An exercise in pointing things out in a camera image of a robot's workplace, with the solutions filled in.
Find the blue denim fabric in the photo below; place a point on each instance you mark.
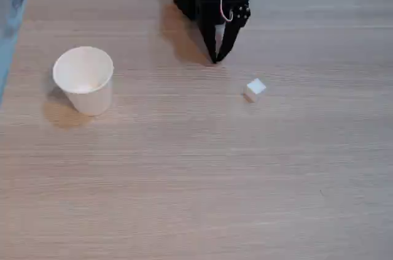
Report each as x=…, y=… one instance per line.
x=12, y=2

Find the white paper cup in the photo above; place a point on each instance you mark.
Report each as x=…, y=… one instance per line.
x=89, y=100

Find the small white cube block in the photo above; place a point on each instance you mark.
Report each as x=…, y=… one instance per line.
x=255, y=89

